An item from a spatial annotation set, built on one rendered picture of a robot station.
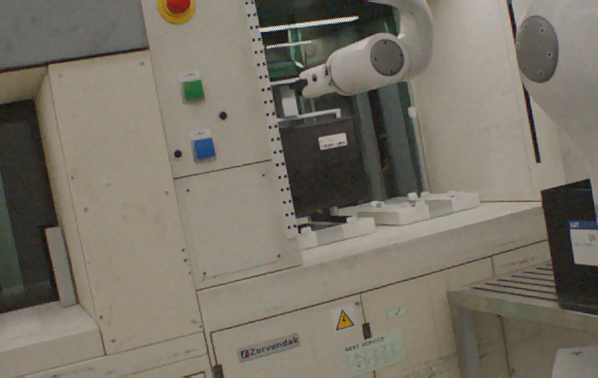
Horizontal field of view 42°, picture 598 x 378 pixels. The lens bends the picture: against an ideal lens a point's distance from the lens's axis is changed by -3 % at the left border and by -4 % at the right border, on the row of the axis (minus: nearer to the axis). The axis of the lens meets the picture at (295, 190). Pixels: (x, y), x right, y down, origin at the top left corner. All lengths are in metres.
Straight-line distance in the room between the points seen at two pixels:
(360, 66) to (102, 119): 0.43
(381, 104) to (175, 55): 1.19
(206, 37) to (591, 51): 0.78
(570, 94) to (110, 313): 0.83
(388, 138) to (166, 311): 1.27
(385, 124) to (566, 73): 1.71
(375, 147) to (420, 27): 1.11
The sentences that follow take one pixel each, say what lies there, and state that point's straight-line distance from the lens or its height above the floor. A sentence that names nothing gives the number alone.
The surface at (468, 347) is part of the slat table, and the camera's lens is 1.52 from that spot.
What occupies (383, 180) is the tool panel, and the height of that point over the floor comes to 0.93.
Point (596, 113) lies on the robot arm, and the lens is 0.79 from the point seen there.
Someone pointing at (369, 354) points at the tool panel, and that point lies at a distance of 1.47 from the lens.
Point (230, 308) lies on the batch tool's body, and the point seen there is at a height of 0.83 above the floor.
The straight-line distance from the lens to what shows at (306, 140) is 1.62.
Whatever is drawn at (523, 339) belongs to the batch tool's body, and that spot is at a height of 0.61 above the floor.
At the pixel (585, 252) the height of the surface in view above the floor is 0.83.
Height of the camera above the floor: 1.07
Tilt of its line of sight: 3 degrees down
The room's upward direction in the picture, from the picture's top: 11 degrees counter-clockwise
